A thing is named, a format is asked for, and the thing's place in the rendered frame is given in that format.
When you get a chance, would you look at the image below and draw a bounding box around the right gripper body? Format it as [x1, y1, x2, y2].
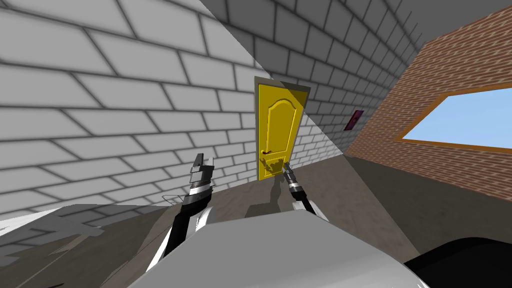
[281, 159, 296, 182]

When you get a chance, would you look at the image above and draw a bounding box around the wooden framed window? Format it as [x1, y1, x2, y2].
[393, 81, 512, 155]

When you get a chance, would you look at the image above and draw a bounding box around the purple wall picture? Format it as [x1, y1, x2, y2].
[343, 109, 365, 132]

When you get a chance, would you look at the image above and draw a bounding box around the yellow door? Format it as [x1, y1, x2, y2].
[255, 76, 312, 182]

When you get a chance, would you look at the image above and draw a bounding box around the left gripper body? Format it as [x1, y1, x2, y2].
[188, 164, 214, 188]

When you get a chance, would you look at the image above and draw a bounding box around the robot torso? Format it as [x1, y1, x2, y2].
[127, 209, 430, 288]

